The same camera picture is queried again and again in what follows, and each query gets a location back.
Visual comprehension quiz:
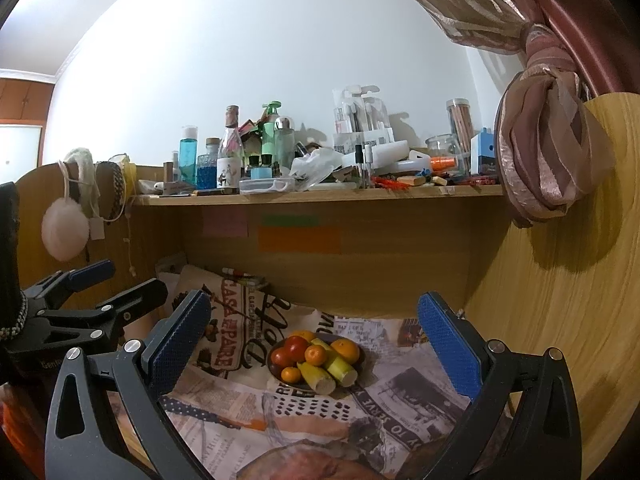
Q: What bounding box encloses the blue liquid bottle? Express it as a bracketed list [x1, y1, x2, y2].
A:
[181, 125, 200, 186]

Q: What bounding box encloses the dark purple plate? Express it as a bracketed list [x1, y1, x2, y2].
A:
[266, 331, 367, 388]

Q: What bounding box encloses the pink striped curtain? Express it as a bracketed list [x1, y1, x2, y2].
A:
[382, 0, 633, 228]

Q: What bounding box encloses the blue glass jar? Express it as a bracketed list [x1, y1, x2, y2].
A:
[197, 138, 221, 191]

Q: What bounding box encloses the pink sticky note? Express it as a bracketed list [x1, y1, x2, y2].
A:
[202, 208, 248, 237]

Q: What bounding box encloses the clear pencil jar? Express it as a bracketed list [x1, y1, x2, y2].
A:
[446, 99, 473, 161]

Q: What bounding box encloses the green pump bottle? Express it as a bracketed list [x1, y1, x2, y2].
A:
[261, 101, 282, 166]

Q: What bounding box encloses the white tube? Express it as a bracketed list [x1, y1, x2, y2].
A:
[372, 141, 411, 166]

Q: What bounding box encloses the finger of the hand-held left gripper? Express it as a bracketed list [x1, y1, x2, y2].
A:
[21, 259, 117, 311]
[15, 278, 169, 356]

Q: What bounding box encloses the packaged brush set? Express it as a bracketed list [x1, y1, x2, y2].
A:
[332, 85, 396, 153]

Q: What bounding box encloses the braided headband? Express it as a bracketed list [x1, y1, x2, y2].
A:
[95, 160, 132, 222]

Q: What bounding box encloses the orange sticky note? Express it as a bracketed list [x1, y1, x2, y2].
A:
[257, 226, 342, 254]

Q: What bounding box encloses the white plastic bag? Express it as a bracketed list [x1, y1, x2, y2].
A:
[290, 147, 346, 192]

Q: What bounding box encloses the newspaper print cloth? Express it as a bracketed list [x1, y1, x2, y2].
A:
[115, 265, 516, 480]

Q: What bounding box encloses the green banana piece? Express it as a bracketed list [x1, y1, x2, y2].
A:
[326, 355, 359, 387]

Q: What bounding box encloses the yellow banana piece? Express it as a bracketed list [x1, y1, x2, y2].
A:
[297, 361, 337, 394]

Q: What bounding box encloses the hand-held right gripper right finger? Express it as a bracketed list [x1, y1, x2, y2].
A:
[395, 291, 583, 480]

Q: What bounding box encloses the orange cloth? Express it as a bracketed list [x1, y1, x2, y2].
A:
[0, 385, 48, 480]

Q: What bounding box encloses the marker pen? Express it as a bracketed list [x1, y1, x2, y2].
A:
[222, 266, 268, 286]

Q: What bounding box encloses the round glass jar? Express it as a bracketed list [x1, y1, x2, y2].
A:
[425, 133, 463, 176]

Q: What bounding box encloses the clear plastic box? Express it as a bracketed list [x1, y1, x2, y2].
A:
[239, 176, 297, 195]

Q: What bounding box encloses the large orange with sticker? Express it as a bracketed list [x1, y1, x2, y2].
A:
[331, 338, 361, 365]

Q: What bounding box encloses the wooden desk hutch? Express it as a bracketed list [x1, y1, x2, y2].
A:
[15, 91, 640, 480]

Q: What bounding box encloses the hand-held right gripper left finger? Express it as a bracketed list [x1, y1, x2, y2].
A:
[44, 289, 213, 480]

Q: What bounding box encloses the green sticky note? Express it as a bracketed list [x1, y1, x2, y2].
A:
[260, 215, 320, 228]

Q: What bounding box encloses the blue pencil sharpener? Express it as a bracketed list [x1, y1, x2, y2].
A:
[470, 130, 498, 176]

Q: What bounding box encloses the wooden wall cabinet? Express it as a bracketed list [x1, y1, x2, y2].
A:
[0, 71, 55, 126]

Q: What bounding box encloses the glass bottle with figure label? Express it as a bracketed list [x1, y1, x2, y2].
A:
[217, 105, 245, 192]

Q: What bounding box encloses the clear bottle silver cap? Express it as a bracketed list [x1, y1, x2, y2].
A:
[274, 116, 296, 168]

